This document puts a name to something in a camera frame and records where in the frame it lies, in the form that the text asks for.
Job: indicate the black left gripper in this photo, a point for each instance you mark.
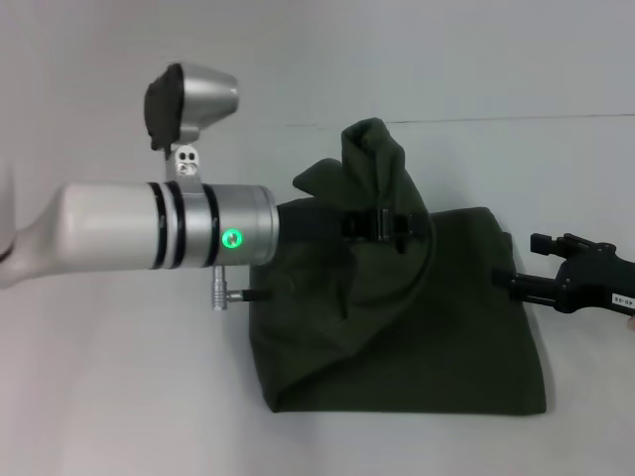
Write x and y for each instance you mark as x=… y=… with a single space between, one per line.
x=317 y=223

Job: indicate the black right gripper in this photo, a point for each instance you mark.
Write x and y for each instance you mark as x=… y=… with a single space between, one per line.
x=590 y=287

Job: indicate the dark green printed t-shirt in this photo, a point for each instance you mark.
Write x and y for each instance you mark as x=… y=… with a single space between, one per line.
x=397 y=322

